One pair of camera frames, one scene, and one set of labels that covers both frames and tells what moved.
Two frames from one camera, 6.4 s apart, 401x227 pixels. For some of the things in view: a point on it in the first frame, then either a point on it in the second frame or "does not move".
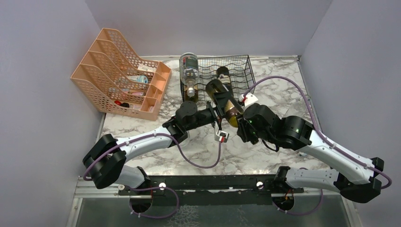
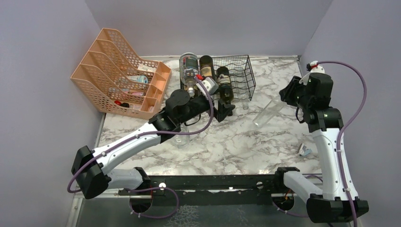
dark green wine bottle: [222, 74] does not move
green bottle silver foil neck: [231, 111] -> [206, 67]
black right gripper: [243, 130] -> [287, 93]
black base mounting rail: [214, 190] does not move
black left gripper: [221, 98] -> [223, 109]
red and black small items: [124, 104] does not move
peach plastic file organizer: [113, 78] does not move
